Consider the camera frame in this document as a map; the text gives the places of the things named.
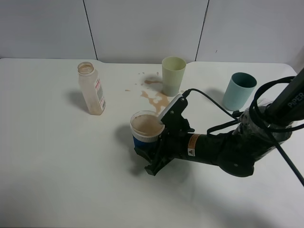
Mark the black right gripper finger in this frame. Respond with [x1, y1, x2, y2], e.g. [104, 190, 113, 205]
[144, 155, 174, 176]
[134, 147, 157, 162]

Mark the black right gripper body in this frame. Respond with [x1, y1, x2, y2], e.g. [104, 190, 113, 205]
[155, 129, 202, 166]

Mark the blue sleeved coffee cup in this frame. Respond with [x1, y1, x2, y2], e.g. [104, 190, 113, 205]
[130, 111, 165, 149]

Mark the clear plastic drink bottle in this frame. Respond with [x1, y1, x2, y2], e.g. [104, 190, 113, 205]
[77, 62, 106, 115]

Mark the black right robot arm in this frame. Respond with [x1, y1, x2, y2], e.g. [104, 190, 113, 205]
[134, 72, 304, 177]

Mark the spilled brown beverage puddle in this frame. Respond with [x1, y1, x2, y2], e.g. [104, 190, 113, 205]
[124, 71, 171, 114]

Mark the pale green plastic cup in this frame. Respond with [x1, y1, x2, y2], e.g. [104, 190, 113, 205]
[162, 57, 186, 97]

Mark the teal plastic cup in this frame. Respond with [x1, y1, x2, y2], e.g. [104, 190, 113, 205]
[222, 72, 257, 111]

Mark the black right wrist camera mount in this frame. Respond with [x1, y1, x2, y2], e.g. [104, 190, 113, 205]
[157, 94, 195, 137]

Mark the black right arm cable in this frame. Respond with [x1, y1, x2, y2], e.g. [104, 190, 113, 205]
[181, 76, 304, 187]

